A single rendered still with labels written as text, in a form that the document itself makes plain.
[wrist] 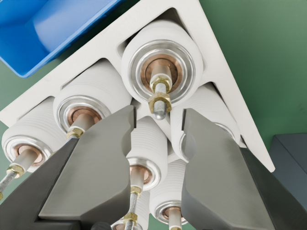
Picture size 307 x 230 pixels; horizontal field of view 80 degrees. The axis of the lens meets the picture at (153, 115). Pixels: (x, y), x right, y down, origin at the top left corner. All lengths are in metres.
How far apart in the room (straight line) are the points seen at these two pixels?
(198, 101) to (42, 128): 0.23
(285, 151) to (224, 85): 0.34
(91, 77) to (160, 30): 0.12
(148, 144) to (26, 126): 0.18
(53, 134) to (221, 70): 0.27
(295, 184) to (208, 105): 0.39
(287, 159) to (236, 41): 0.33
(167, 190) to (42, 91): 0.27
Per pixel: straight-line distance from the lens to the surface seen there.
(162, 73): 0.18
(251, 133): 0.37
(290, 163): 0.60
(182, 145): 0.26
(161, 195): 0.36
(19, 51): 0.49
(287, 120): 0.64
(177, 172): 0.38
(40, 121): 0.33
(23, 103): 0.39
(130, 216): 0.26
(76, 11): 0.49
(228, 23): 0.48
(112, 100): 0.24
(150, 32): 0.21
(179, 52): 0.20
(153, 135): 0.31
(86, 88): 0.24
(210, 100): 0.28
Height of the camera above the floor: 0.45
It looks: 59 degrees down
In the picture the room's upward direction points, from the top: 174 degrees counter-clockwise
